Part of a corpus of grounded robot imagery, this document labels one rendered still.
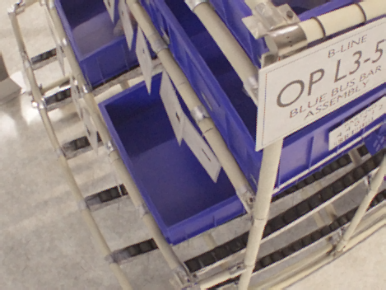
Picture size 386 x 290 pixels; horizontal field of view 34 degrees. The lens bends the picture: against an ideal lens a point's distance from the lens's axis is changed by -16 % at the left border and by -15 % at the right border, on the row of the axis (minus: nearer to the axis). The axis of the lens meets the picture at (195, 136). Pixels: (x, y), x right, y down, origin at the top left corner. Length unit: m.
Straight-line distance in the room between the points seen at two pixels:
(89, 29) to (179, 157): 0.49
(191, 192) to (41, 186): 1.00
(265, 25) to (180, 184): 0.93
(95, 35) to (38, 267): 0.95
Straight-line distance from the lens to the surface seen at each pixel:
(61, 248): 2.50
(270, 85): 0.88
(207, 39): 1.53
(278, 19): 0.85
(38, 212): 2.57
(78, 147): 2.13
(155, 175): 1.75
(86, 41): 1.98
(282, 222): 1.71
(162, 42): 1.55
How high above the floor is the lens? 2.33
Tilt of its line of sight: 63 degrees down
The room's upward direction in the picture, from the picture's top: 2 degrees counter-clockwise
